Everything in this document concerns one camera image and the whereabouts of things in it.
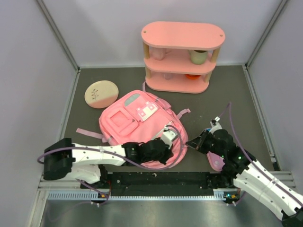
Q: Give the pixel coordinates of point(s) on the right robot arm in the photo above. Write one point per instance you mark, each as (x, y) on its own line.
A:
(242, 170)

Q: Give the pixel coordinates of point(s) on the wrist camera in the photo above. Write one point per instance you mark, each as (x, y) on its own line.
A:
(169, 135)
(215, 125)

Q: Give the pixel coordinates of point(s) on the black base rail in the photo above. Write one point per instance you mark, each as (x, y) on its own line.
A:
(166, 184)

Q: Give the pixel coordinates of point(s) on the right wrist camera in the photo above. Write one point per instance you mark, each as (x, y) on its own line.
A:
(215, 125)

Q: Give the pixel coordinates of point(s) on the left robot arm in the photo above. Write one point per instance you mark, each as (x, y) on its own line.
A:
(65, 158)

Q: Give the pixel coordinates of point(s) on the orange bowl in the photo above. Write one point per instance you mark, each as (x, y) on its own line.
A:
(192, 77)

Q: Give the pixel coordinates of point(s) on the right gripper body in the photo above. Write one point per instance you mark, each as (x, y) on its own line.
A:
(208, 144)

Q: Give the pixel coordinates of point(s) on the pink and cream plate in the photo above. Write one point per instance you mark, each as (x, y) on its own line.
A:
(101, 94)

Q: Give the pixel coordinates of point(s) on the pink three-tier shelf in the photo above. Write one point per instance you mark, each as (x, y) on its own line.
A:
(169, 74)

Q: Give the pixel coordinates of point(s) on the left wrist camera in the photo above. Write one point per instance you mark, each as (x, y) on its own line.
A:
(169, 135)

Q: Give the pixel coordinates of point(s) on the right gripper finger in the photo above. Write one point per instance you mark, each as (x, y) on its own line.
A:
(199, 139)
(194, 145)

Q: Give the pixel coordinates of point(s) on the green cup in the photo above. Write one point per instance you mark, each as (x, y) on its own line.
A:
(198, 57)

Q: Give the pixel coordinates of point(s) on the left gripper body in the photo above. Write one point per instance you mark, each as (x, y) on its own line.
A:
(161, 157)

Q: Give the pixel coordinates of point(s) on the pink mug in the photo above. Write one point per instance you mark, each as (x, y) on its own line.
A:
(159, 53)

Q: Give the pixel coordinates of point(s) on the pink student backpack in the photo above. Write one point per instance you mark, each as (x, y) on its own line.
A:
(140, 116)

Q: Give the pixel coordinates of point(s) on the purple pencil case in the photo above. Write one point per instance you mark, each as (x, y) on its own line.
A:
(215, 155)

